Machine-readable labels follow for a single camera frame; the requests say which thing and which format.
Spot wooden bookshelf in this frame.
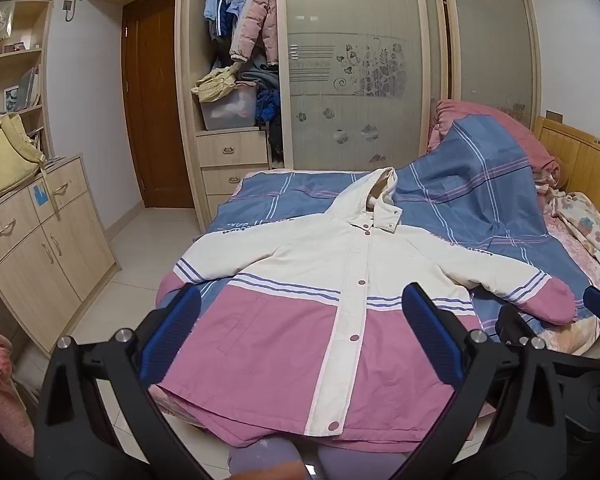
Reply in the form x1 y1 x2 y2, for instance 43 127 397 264
0 0 54 157

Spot blue sticker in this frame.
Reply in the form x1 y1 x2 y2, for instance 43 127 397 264
31 183 50 207

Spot lower wardrobe drawer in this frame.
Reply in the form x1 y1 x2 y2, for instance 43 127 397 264
202 165 268 195

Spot floral pillow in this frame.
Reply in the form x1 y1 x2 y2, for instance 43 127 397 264
544 190 600 288

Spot pink puffer jacket hanging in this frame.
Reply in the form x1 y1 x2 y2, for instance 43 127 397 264
230 0 278 66

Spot blue clothes pile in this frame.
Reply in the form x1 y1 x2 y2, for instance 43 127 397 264
256 88 280 122

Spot yellow backpack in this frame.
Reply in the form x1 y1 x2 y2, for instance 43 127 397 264
0 113 45 197

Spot grey folded clothes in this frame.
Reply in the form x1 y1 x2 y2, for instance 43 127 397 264
238 54 279 89

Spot pink fluffy towel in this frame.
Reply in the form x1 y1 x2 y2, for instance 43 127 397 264
0 333 34 458

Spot wooden headboard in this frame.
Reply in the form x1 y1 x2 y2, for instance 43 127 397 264
534 116 600 212

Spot blue plaid bed cover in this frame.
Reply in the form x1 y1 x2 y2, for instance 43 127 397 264
157 114 600 331

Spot light blue hanging garment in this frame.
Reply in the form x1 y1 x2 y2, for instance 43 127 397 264
204 0 239 41

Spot upper wardrobe drawer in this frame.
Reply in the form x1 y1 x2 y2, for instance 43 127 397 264
196 130 268 168

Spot wardrobe drawer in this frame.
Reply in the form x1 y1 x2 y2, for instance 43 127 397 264
202 165 268 195
196 130 268 168

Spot light wood sideboard cabinet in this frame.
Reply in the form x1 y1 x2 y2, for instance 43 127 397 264
0 155 120 354

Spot lavender trouser knee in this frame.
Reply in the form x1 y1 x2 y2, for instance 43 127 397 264
317 445 408 480
227 437 308 479

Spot pink and cream hooded jacket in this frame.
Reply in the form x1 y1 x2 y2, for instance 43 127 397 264
159 168 576 453

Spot brown wooden door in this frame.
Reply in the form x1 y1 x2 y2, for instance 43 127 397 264
121 0 194 208

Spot peach fleece blanket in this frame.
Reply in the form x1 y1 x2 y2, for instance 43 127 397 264
540 315 600 356

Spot beige crumpled garment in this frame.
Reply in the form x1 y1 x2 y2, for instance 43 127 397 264
192 62 242 103

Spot pink folded quilt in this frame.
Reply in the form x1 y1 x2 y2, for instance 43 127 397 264
427 100 562 188

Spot lavender trouser knee left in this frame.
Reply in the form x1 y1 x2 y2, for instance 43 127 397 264
227 437 308 479

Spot clear plastic storage box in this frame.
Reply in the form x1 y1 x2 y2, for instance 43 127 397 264
200 84 257 130

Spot lavender trouser knee right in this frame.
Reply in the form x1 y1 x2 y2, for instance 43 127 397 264
317 445 408 480

